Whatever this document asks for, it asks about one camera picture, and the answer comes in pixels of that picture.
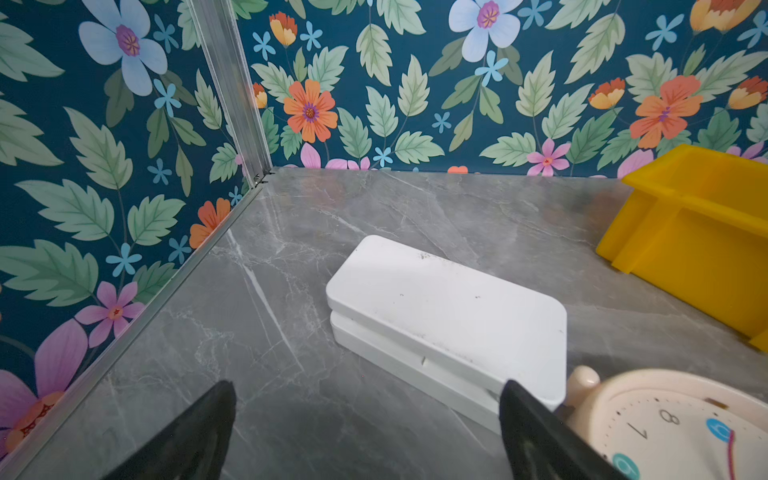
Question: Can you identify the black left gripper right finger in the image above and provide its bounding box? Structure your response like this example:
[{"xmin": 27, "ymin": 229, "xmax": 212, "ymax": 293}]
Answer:
[{"xmin": 499, "ymin": 380, "xmax": 624, "ymax": 480}]

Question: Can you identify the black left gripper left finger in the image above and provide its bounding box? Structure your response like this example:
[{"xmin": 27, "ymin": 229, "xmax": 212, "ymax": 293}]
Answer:
[{"xmin": 106, "ymin": 381, "xmax": 237, "ymax": 479}]

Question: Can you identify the yellow plastic storage bin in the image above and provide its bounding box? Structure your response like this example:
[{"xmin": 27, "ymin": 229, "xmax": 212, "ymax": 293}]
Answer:
[{"xmin": 596, "ymin": 145, "xmax": 767, "ymax": 350}]

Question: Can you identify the cream alarm clock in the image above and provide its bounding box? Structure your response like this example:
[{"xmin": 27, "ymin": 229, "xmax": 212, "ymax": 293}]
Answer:
[{"xmin": 565, "ymin": 366, "xmax": 767, "ymax": 479}]

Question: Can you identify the white rectangular plastic case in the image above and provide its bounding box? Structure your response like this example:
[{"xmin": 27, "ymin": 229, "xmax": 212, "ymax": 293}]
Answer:
[{"xmin": 326, "ymin": 235, "xmax": 567, "ymax": 433}]

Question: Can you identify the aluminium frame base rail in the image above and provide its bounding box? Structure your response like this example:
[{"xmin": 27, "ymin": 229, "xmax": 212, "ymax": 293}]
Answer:
[{"xmin": 1, "ymin": 175, "xmax": 268, "ymax": 479}]

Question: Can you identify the aluminium frame corner post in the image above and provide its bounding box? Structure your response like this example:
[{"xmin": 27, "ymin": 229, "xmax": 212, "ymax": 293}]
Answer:
[{"xmin": 189, "ymin": 0, "xmax": 272, "ymax": 187}]

